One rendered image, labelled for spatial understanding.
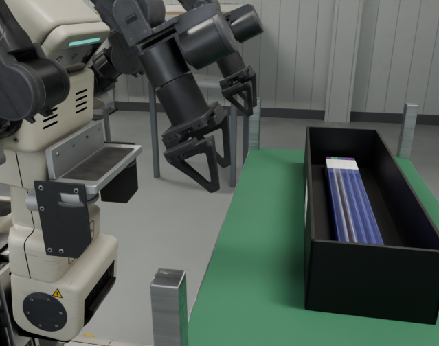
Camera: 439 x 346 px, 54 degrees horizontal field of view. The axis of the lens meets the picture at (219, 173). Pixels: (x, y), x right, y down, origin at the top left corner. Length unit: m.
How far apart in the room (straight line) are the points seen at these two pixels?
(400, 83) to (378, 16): 0.82
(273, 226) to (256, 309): 0.25
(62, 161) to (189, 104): 0.37
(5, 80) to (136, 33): 0.20
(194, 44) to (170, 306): 0.31
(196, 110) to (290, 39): 4.87
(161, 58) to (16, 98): 0.21
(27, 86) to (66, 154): 0.28
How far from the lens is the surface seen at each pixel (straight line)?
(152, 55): 0.57
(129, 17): 0.57
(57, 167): 0.86
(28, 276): 1.01
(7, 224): 1.27
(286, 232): 0.82
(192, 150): 0.54
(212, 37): 0.55
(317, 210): 0.89
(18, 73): 0.64
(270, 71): 5.48
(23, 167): 0.92
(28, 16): 0.81
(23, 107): 0.65
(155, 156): 3.54
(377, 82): 5.54
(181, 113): 0.58
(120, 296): 2.26
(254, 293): 0.66
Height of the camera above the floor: 1.35
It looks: 22 degrees down
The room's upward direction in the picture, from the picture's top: straight up
